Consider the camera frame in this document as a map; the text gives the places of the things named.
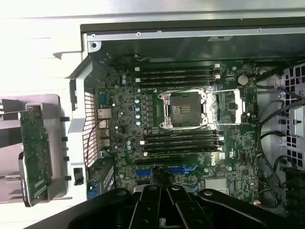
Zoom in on CPU socket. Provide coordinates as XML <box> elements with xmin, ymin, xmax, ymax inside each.
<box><xmin>158</xmin><ymin>90</ymin><xmax>208</xmax><ymax>129</ymax></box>

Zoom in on RAM slot white latches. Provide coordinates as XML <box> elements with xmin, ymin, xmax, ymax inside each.
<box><xmin>140</xmin><ymin>135</ymin><xmax>224</xmax><ymax>146</ymax></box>
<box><xmin>142</xmin><ymin>147</ymin><xmax>224</xmax><ymax>157</ymax></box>
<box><xmin>134</xmin><ymin>74</ymin><xmax>222</xmax><ymax>83</ymax></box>
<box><xmin>134</xmin><ymin>63</ymin><xmax>221</xmax><ymax>72</ymax></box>

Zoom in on silver coin battery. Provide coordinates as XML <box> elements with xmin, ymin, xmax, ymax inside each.
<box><xmin>237</xmin><ymin>74</ymin><xmax>249</xmax><ymax>86</ymax></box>

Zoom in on metal locking lever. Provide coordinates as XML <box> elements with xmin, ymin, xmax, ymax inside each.
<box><xmin>162</xmin><ymin>123</ymin><xmax>242</xmax><ymax>131</ymax></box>
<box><xmin>154</xmin><ymin>88</ymin><xmax>240</xmax><ymax>95</ymax></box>

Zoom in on black expansion slot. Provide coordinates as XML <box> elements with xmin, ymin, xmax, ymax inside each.
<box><xmin>135</xmin><ymin>156</ymin><xmax>183</xmax><ymax>166</ymax></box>

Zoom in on metal disk bay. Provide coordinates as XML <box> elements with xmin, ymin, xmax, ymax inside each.
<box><xmin>280</xmin><ymin>63</ymin><xmax>305</xmax><ymax>167</ymax></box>

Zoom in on black open PC case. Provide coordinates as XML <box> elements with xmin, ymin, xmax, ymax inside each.
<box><xmin>51</xmin><ymin>10</ymin><xmax>305</xmax><ymax>229</ymax></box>

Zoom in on silver chipset heat sink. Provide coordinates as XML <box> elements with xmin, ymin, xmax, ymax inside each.
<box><xmin>204</xmin><ymin>177</ymin><xmax>229</xmax><ymax>194</ymax></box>

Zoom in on green motherboard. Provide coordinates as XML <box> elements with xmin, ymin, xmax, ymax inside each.
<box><xmin>95</xmin><ymin>59</ymin><xmax>260</xmax><ymax>206</ymax></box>

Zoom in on blue expansion slot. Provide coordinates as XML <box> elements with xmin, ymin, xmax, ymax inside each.
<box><xmin>136</xmin><ymin>167</ymin><xmax>192</xmax><ymax>177</ymax></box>

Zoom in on RAM slot black latches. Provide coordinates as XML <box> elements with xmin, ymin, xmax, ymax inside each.
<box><xmin>139</xmin><ymin>69</ymin><xmax>220</xmax><ymax>77</ymax></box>
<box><xmin>144</xmin><ymin>130</ymin><xmax>221</xmax><ymax>139</ymax></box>
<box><xmin>139</xmin><ymin>80</ymin><xmax>220</xmax><ymax>88</ymax></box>
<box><xmin>144</xmin><ymin>141</ymin><xmax>224</xmax><ymax>152</ymax></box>

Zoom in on metal socket cover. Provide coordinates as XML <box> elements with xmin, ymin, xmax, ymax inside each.
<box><xmin>204</xmin><ymin>88</ymin><xmax>247</xmax><ymax>126</ymax></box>

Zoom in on black wire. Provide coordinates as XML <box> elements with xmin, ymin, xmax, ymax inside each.
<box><xmin>258</xmin><ymin>102</ymin><xmax>305</xmax><ymax>144</ymax></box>
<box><xmin>256</xmin><ymin>82</ymin><xmax>305</xmax><ymax>108</ymax></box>

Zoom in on grey parts rack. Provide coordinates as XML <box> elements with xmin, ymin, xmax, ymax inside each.
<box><xmin>0</xmin><ymin>94</ymin><xmax>73</xmax><ymax>203</ymax></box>

